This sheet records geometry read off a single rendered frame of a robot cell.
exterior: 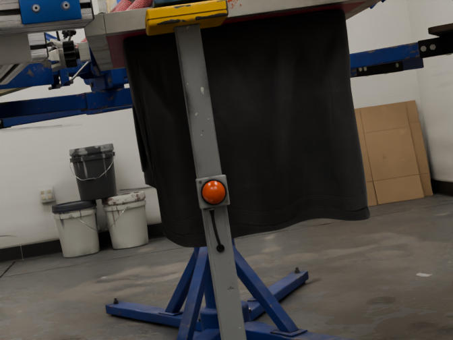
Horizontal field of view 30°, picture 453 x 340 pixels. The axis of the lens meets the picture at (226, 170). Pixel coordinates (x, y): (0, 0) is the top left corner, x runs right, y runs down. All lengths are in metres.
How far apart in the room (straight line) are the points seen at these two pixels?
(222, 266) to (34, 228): 5.01
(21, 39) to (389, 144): 5.29
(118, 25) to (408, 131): 5.12
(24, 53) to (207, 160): 0.34
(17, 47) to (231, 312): 0.55
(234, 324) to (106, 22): 0.59
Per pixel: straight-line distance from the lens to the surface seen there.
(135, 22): 1.59
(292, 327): 2.82
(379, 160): 6.47
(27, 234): 6.38
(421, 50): 2.75
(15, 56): 1.39
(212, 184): 1.35
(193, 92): 1.39
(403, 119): 6.58
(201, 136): 1.39
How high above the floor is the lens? 0.75
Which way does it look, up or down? 3 degrees down
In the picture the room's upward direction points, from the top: 9 degrees counter-clockwise
